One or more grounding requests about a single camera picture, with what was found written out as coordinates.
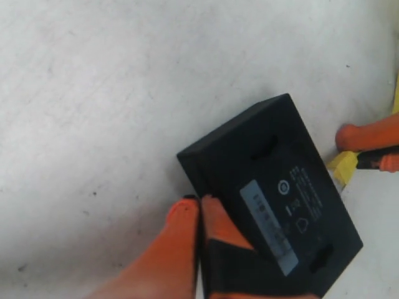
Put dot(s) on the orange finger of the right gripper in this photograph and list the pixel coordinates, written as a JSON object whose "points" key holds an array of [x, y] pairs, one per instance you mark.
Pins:
{"points": [[374, 136], [381, 162]]}

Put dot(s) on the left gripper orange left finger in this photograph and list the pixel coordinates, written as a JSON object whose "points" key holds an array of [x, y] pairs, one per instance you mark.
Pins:
{"points": [[168, 267]]}

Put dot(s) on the black rectangular adapter box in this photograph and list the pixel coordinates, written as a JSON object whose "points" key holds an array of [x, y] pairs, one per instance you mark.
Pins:
{"points": [[264, 168]]}

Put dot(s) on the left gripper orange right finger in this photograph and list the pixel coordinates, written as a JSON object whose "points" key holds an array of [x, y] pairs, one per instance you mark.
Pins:
{"points": [[231, 266]]}

